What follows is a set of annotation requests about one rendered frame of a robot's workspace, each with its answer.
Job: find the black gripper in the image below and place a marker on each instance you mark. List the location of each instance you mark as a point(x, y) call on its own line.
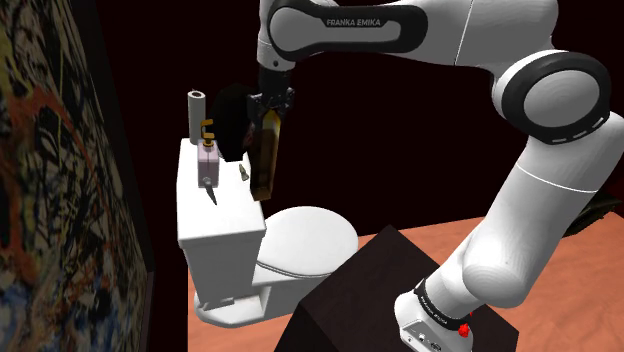
point(275, 85)

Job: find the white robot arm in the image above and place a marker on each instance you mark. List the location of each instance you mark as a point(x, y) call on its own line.
point(531, 204)

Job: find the black round object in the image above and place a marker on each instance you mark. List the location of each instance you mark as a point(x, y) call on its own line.
point(233, 122)

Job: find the brown glass bottle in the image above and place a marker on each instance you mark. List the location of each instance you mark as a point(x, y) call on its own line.
point(264, 161)

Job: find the white paper roll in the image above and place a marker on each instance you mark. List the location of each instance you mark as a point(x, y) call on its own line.
point(196, 117)

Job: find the small grey cone object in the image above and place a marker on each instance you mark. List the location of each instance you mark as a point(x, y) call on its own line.
point(243, 172)

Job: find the pink soap dispenser gold pump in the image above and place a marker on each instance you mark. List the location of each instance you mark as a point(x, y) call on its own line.
point(208, 163)

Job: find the dark grey pointed tool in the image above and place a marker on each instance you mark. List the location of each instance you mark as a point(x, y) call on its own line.
point(211, 192)

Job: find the white toilet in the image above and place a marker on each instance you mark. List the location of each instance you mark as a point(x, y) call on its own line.
point(219, 229)

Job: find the dark robot stand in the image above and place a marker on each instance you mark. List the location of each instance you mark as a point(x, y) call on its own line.
point(360, 287)

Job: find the abstract wall painting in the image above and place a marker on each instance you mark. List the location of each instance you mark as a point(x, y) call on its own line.
point(63, 185)

